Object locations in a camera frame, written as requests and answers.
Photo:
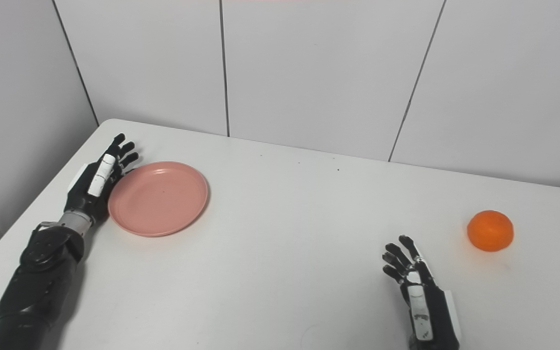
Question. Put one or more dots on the pink round plate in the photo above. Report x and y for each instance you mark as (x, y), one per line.
(158, 199)

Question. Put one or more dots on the orange fruit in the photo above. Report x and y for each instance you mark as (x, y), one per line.
(490, 231)

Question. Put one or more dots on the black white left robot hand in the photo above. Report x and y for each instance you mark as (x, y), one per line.
(81, 194)

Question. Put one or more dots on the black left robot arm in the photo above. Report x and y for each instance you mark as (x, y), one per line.
(37, 287)

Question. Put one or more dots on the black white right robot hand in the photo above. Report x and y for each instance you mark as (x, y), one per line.
(440, 316)

